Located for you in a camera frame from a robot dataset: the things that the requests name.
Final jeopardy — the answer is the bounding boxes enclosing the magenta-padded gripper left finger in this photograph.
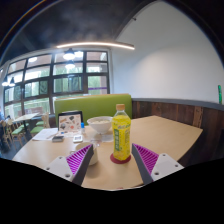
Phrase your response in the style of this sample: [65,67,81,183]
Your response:
[44,143,95,187]

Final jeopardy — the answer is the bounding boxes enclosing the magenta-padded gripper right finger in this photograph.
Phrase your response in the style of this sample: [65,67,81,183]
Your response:
[131,143,185,186]

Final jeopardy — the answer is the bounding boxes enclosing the yellow drink bottle orange cap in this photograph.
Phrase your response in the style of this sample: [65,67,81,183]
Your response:
[111,103,132,162]

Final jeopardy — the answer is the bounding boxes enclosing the small dark box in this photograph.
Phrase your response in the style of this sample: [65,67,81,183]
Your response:
[51,135,65,143]

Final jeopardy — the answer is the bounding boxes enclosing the black tablet with stickers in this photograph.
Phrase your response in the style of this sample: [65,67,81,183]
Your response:
[57,110,84,132]

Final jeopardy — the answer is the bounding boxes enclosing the white bowl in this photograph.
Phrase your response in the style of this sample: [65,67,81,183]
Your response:
[86,115,113,135]

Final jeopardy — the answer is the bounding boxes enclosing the white paper sheet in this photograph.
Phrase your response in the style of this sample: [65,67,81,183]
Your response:
[32,127,59,142]

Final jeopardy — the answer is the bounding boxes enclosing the green upholstered bench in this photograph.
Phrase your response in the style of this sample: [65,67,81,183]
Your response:
[54,93,133,126]

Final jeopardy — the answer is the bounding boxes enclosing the group of wooden green-seat chairs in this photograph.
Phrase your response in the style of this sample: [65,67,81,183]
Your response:
[0,113,51,151]

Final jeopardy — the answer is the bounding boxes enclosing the wooden dining table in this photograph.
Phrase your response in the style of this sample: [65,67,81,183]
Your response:
[13,112,40,134]

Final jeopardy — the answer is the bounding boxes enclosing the group of pendant lamps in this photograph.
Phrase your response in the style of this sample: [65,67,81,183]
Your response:
[0,48,84,88]

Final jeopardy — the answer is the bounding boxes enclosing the long linear ceiling light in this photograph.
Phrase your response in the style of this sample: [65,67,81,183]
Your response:
[55,41,136,51]

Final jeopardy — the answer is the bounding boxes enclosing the green wall sign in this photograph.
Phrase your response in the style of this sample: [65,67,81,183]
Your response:
[217,84,223,105]

